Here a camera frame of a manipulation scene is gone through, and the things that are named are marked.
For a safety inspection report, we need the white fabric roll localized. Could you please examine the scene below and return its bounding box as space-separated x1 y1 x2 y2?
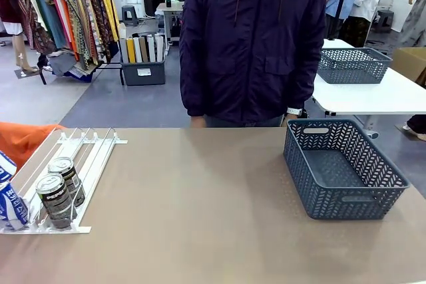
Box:
119 37 129 64
154 33 165 63
147 35 157 63

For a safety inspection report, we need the white wire can dispenser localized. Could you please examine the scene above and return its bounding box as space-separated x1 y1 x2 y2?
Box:
0 126 129 235

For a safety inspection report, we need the grey plastic stool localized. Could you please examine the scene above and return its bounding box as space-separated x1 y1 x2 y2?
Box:
120 5 140 27
377 9 395 34

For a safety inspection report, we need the yellow hanging garment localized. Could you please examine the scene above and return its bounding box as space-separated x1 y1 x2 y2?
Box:
92 0 120 43

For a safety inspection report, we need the person's left hand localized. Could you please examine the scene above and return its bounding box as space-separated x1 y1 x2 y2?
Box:
283 113 309 128

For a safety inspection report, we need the blue white Pocari can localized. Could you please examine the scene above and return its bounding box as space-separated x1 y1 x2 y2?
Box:
0 150 18 185
0 180 31 231

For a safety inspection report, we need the mannequin in dark red top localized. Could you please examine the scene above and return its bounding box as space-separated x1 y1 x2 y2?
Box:
0 0 41 77

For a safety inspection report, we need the person's right forearm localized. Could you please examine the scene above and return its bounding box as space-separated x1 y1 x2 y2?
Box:
179 57 216 119

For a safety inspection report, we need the white air purifier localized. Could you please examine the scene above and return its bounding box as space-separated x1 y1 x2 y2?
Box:
113 0 128 26

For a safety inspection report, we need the person in navy jacket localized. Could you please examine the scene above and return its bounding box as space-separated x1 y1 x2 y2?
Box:
178 0 329 128

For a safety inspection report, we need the grey workbench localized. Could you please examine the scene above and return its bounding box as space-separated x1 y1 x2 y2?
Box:
155 0 186 47

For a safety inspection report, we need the white side table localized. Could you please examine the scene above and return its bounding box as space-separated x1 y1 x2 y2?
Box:
311 38 426 140

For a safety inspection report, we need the brown fabric roll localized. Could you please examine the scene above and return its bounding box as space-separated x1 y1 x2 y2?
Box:
139 36 149 63

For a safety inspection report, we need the patterned hanging garment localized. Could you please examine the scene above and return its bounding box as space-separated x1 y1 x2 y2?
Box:
56 0 101 65

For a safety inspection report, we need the blue plastic woven basket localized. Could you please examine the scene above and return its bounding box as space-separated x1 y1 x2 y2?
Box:
283 118 411 221
317 47 393 84

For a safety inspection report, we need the yellow fabric roll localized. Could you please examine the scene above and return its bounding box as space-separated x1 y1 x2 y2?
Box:
126 37 137 64

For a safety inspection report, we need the black Pepsi can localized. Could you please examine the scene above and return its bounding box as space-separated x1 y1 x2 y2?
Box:
35 173 78 231
47 156 87 208

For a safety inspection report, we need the orange fabric cushion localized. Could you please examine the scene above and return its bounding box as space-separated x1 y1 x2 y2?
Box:
0 121 66 174

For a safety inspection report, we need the grey plastic storage bin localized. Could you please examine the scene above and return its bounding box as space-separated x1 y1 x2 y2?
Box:
119 59 166 86

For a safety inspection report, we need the black garment rack frame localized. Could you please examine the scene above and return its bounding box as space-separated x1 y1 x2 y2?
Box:
39 59 126 86

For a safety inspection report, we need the person's left forearm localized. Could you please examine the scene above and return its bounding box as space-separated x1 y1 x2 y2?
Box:
286 54 322 112

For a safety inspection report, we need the teal hanging garment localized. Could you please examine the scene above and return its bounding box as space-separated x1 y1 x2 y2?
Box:
27 0 67 51

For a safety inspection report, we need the brown cardboard box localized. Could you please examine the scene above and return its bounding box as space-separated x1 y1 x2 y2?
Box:
391 47 426 88

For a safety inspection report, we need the bystander's foot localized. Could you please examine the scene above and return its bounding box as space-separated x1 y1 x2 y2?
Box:
402 114 426 142

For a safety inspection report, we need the mannequin in grey dress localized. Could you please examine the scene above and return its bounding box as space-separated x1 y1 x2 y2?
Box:
397 0 426 49

